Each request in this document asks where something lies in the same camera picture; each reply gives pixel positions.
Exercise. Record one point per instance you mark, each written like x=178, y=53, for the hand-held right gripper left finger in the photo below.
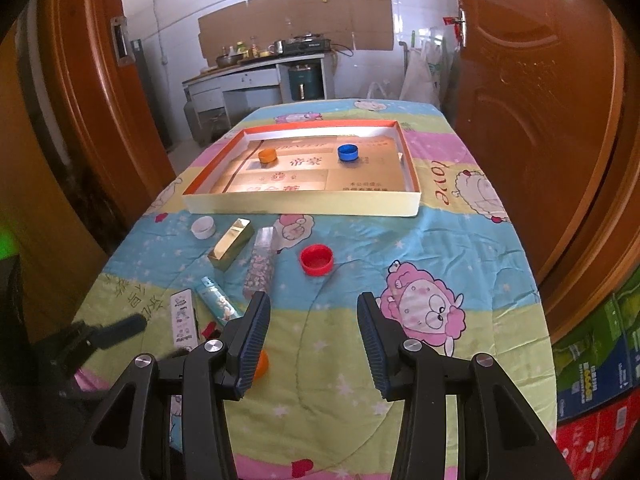
x=252, y=340

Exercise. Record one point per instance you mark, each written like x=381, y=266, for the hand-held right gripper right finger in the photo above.
x=372, y=340

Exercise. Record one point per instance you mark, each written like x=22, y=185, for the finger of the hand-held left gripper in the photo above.
x=125, y=329

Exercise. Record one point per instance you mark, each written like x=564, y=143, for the orange bottle cap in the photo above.
x=267, y=155
x=261, y=365

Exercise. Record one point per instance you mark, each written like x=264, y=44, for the white printed box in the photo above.
x=183, y=320

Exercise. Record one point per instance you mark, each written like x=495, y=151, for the gold rectangular box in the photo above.
x=230, y=245

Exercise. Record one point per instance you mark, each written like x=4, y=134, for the red bottle cap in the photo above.
x=316, y=259

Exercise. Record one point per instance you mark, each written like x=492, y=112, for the white bottle cap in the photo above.
x=203, y=226

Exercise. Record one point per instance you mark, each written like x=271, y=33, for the orange rimmed shallow cardboard box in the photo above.
x=300, y=205

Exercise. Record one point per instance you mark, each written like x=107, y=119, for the blue bottle cap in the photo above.
x=348, y=152

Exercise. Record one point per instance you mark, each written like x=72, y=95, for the teal printed tube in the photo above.
x=217, y=300

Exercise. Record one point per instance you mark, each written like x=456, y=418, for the green printed cartons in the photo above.
x=600, y=355

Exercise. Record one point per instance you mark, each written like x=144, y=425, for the red printed cartons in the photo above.
x=595, y=445

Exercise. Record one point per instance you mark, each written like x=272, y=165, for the brown wooden door with latch plate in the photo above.
x=85, y=85

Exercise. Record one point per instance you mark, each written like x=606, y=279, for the clear plastic bag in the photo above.
x=377, y=91

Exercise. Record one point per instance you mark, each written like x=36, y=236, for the dark refrigerator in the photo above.
x=142, y=80

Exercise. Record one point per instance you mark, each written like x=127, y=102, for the grey kitchen desk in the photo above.
x=250, y=80

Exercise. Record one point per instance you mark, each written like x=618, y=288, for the green air fryer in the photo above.
x=305, y=82

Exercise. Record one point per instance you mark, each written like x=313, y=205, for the white plastic bag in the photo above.
x=422, y=75

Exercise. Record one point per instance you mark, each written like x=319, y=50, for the metal cooking pan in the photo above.
x=229, y=60

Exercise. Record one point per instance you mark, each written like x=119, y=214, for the black gas stove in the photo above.
x=307, y=45

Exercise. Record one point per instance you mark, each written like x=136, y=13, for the cardboard sheet on wall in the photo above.
x=300, y=15

